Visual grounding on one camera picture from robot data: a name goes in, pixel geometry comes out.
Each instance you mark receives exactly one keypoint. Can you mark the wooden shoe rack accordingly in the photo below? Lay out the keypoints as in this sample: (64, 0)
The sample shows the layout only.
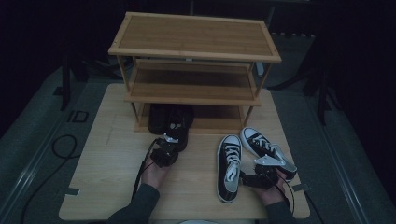
(194, 34)

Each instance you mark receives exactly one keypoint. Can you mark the person's right hand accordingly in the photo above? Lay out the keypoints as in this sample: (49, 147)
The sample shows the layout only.
(274, 195)

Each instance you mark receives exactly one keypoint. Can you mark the grey tape piece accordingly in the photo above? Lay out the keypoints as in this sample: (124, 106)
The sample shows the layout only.
(300, 187)
(72, 191)

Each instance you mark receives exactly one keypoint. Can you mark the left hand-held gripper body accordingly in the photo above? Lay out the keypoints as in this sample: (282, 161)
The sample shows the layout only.
(163, 154)

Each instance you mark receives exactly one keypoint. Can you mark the person's left hand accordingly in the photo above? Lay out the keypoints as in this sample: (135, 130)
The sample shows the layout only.
(154, 175)

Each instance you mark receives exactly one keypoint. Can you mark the black metal stand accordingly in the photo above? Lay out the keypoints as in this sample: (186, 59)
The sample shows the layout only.
(322, 99)
(65, 87)

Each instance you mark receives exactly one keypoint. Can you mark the black leather shoe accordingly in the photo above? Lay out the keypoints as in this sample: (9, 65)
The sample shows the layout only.
(183, 116)
(157, 119)

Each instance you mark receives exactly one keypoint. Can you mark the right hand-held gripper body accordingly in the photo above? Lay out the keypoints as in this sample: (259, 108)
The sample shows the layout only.
(266, 176)

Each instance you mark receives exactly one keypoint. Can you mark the black white canvas sneaker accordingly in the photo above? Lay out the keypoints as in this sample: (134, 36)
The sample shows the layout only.
(225, 174)
(255, 143)

